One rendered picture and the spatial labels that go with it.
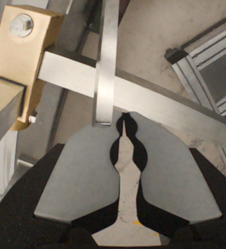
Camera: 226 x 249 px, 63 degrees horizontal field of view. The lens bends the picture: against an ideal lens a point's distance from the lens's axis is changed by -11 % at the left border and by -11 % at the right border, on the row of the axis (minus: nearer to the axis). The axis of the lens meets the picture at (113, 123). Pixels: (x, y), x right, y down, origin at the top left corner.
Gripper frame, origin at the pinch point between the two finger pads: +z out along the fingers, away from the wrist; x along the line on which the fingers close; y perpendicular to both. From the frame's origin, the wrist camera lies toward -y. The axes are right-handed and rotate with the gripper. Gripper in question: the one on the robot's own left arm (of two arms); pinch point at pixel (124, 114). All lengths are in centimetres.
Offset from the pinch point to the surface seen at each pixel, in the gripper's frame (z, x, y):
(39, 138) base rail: 22.5, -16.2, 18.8
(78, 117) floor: 93, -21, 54
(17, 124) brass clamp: 7.0, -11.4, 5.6
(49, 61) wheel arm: 7.5, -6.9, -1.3
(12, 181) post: 14.3, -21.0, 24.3
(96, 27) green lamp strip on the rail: 22.3, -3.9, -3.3
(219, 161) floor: 92, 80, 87
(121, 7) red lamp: 22.3, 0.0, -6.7
